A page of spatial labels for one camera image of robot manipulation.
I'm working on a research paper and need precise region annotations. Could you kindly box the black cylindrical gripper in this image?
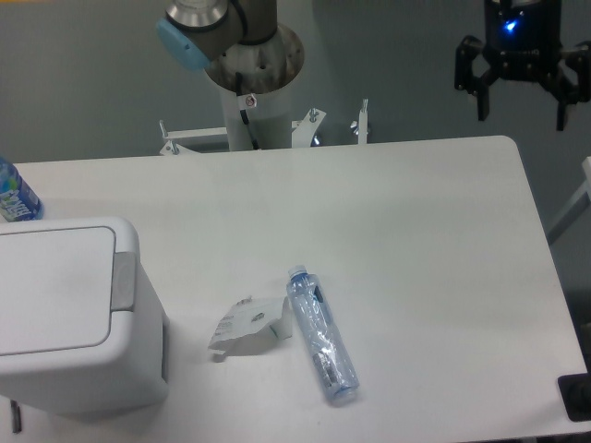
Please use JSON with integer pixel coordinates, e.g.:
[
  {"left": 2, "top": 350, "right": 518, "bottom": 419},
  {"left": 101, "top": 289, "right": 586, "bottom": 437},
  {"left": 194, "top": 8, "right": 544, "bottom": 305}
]
[{"left": 454, "top": 1, "right": 590, "bottom": 131}]

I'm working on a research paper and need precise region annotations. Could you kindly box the blue labelled water bottle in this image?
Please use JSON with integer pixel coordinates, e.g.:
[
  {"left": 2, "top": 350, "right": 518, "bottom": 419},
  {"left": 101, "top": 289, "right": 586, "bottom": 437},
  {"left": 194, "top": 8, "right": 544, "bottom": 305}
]
[{"left": 1, "top": 158, "right": 44, "bottom": 222}]

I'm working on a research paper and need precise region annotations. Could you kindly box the white stand leg right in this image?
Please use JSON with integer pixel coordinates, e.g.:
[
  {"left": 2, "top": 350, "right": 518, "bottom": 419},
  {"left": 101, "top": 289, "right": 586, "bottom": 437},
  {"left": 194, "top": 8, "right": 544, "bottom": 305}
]
[{"left": 546, "top": 157, "right": 590, "bottom": 245}]

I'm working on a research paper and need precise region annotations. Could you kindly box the crumpled white paper carton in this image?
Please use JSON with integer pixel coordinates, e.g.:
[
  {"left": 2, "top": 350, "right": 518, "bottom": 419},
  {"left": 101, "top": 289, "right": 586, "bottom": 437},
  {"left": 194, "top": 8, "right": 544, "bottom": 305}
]
[{"left": 208, "top": 296, "right": 293, "bottom": 361}]

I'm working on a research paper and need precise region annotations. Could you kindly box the white metal frame bracket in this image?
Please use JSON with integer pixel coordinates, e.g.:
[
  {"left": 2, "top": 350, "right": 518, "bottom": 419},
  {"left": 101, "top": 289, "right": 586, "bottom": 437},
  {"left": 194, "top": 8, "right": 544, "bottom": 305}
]
[{"left": 159, "top": 98, "right": 372, "bottom": 156}]

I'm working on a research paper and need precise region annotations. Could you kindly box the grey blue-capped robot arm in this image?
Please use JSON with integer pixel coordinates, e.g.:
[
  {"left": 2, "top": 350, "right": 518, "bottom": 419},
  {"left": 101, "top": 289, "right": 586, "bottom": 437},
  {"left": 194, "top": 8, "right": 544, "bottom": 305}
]
[{"left": 156, "top": 1, "right": 590, "bottom": 130}]

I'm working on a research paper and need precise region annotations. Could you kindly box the black clamp at table edge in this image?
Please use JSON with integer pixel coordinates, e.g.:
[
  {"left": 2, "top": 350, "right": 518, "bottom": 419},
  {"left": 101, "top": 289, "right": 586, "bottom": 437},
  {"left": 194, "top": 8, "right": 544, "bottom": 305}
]
[{"left": 558, "top": 373, "right": 590, "bottom": 423}]

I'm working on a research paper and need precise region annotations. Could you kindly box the white push-lid trash can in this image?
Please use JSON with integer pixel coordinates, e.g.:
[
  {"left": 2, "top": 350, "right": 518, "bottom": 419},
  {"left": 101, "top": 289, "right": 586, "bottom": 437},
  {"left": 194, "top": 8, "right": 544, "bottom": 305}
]
[{"left": 1, "top": 217, "right": 169, "bottom": 415}]

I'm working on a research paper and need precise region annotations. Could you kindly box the clear empty plastic bottle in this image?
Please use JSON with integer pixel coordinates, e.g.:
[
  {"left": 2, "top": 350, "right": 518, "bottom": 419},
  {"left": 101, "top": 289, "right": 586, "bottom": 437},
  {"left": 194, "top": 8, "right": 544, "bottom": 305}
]
[{"left": 286, "top": 265, "right": 359, "bottom": 405}]

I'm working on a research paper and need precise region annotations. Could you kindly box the black cable on pedestal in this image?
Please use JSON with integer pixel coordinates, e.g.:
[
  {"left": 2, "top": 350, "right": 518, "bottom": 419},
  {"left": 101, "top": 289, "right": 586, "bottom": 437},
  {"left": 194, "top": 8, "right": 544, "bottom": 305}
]
[{"left": 234, "top": 70, "right": 260, "bottom": 151}]

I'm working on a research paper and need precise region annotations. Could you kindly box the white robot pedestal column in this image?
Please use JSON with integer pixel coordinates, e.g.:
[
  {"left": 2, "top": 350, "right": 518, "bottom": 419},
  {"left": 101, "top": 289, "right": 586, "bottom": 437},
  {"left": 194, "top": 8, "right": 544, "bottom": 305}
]
[{"left": 219, "top": 87, "right": 292, "bottom": 151}]

